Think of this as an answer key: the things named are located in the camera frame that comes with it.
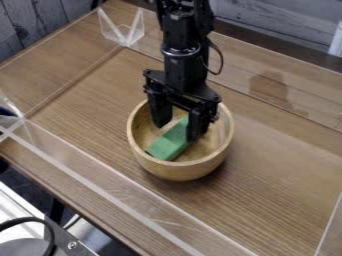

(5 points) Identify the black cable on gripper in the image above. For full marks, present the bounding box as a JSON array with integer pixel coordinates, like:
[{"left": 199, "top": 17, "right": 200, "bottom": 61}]
[{"left": 199, "top": 38, "right": 225, "bottom": 76}]

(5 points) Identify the black table leg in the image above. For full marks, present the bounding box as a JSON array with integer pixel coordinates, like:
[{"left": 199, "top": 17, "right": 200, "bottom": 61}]
[{"left": 50, "top": 199, "right": 66, "bottom": 224}]

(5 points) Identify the green rectangular block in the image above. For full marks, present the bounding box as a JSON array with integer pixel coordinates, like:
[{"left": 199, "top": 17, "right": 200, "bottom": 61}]
[{"left": 146, "top": 117, "right": 188, "bottom": 161}]

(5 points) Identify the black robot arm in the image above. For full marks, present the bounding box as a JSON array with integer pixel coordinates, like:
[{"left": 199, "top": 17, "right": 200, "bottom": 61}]
[{"left": 143, "top": 0, "right": 222, "bottom": 142}]

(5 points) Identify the black cable lower left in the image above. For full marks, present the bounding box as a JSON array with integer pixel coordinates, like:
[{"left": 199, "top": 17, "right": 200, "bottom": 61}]
[{"left": 0, "top": 217, "right": 58, "bottom": 256}]

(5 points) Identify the clear acrylic table barrier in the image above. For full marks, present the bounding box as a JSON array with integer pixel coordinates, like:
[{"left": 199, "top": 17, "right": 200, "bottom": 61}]
[{"left": 0, "top": 1, "right": 342, "bottom": 256}]

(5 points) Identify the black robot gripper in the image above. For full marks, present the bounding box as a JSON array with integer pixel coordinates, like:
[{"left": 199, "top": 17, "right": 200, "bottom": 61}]
[{"left": 143, "top": 44, "right": 222, "bottom": 142}]

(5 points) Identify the brown wooden bowl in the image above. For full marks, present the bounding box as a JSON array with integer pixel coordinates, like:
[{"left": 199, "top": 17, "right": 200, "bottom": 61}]
[{"left": 127, "top": 100, "right": 234, "bottom": 181}]

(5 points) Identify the grey metal bracket with screw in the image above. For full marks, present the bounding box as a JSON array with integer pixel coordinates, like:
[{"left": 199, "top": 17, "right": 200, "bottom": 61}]
[{"left": 51, "top": 223, "right": 99, "bottom": 256}]

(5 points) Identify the white post at right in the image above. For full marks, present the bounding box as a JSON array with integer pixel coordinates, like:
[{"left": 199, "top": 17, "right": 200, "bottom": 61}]
[{"left": 329, "top": 20, "right": 342, "bottom": 57}]

